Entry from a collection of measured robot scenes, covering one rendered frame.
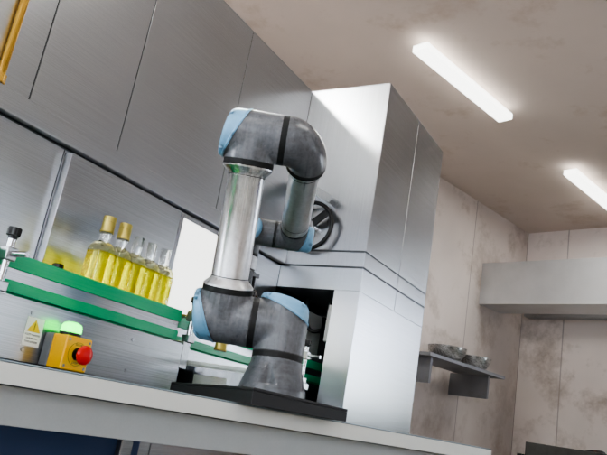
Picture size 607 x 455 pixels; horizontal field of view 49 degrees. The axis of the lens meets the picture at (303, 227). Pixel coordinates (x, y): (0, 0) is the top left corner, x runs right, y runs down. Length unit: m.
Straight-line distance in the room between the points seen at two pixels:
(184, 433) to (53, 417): 0.26
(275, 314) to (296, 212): 0.32
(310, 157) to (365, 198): 1.18
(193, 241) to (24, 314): 0.92
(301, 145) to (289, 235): 0.37
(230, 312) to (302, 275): 1.22
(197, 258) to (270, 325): 0.83
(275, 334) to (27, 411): 0.57
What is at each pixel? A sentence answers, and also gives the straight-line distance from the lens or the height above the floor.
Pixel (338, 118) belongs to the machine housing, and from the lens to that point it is 2.91.
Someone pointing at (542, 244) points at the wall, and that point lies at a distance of 8.72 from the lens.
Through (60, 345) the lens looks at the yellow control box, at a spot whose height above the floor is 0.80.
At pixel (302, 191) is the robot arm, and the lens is 1.64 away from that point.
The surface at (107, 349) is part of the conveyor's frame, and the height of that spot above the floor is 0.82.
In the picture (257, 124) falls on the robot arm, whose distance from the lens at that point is 1.51.
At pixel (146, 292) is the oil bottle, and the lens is 1.91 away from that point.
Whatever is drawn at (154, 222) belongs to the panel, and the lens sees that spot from 2.13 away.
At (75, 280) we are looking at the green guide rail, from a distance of 1.59.
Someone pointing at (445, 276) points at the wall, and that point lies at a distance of 7.21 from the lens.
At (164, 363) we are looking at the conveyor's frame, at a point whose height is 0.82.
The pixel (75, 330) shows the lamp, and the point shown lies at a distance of 1.51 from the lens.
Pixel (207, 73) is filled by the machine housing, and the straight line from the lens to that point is 2.44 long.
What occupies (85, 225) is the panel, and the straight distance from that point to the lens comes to 1.95.
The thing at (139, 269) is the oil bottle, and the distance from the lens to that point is 1.88.
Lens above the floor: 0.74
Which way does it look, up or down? 16 degrees up
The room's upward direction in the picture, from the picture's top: 10 degrees clockwise
